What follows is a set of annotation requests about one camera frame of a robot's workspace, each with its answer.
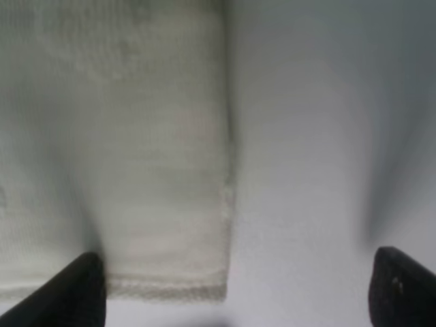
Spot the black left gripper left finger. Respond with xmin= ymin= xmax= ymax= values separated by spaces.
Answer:
xmin=1 ymin=252 xmax=107 ymax=326

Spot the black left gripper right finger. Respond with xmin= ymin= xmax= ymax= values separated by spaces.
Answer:
xmin=369 ymin=247 xmax=435 ymax=326

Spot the cream white terry towel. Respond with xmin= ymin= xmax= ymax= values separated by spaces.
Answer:
xmin=1 ymin=1 xmax=233 ymax=302

